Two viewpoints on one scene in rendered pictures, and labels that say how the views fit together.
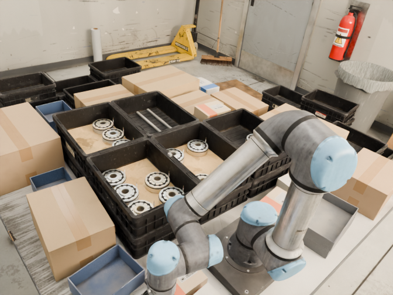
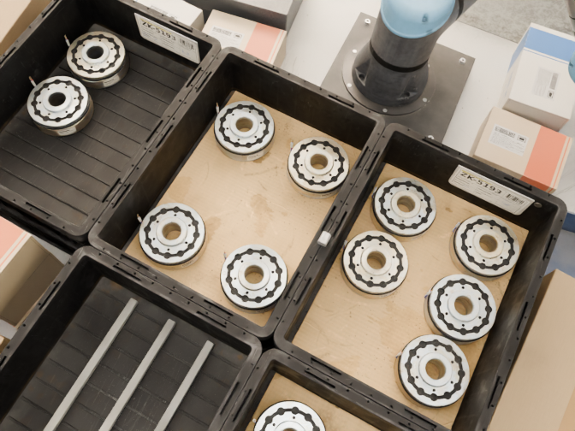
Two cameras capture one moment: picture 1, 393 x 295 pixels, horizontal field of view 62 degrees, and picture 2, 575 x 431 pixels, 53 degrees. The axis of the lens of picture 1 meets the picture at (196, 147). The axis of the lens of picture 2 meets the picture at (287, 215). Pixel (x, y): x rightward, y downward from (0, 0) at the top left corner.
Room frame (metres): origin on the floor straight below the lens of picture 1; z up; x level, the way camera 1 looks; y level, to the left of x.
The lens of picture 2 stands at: (1.29, 0.34, 1.70)
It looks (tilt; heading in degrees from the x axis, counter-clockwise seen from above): 67 degrees down; 244
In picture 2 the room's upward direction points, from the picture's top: 6 degrees clockwise
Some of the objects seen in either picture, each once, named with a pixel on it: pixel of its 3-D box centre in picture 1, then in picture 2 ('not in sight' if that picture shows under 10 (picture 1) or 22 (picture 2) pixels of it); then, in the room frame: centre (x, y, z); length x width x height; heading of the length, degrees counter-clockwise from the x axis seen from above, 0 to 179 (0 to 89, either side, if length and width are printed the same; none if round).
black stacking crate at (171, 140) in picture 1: (200, 160); (246, 193); (1.19, -0.03, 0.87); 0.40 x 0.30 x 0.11; 42
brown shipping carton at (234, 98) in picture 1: (237, 110); not in sight; (1.88, -0.23, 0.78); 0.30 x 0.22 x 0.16; 43
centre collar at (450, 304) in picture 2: (125, 191); (463, 305); (0.94, 0.26, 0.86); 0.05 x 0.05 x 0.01
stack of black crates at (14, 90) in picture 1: (28, 107); not in sight; (2.31, 1.40, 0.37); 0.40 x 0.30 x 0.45; 135
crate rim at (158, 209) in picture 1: (142, 174); (426, 271); (0.99, 0.20, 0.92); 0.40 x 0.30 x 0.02; 42
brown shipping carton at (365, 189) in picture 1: (368, 181); not in sight; (1.29, -0.85, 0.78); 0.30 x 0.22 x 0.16; 139
